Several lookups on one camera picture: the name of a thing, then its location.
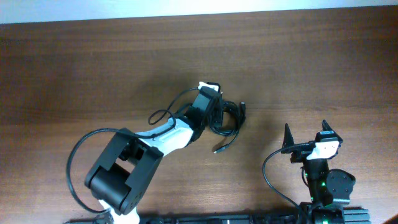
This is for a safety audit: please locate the thin black USB cable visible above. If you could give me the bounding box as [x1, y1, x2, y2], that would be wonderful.
[213, 102, 243, 154]

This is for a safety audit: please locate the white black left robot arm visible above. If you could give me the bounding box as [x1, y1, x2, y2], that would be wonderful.
[85, 83, 222, 223]

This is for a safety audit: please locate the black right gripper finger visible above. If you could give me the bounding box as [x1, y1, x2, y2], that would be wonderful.
[282, 123, 295, 148]
[322, 119, 343, 144]

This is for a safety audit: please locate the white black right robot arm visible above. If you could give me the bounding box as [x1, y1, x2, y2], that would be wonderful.
[282, 120, 356, 223]

